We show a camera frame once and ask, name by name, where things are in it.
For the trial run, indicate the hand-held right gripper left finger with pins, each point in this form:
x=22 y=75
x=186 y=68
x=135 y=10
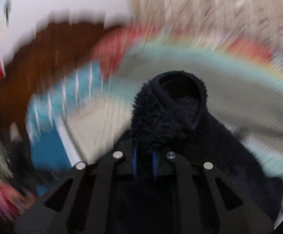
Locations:
x=134 y=162

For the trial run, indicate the navy fleece garment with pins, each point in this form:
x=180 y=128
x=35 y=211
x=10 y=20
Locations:
x=170 y=107

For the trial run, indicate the floral curtain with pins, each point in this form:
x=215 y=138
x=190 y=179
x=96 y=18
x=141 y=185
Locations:
x=204 y=7

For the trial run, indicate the carved wooden headboard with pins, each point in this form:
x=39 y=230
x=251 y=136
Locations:
x=41 y=63

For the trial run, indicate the blue striped cloth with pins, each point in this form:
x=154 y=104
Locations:
x=65 y=95

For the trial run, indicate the blue beige printed bed cover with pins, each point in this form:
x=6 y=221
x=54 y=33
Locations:
x=92 y=131

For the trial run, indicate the green checked bed sheet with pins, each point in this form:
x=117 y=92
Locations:
x=229 y=90

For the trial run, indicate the red patterned pillow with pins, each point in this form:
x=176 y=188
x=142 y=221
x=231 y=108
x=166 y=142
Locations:
x=114 y=46

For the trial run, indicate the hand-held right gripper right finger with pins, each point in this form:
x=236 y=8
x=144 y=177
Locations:
x=155 y=163

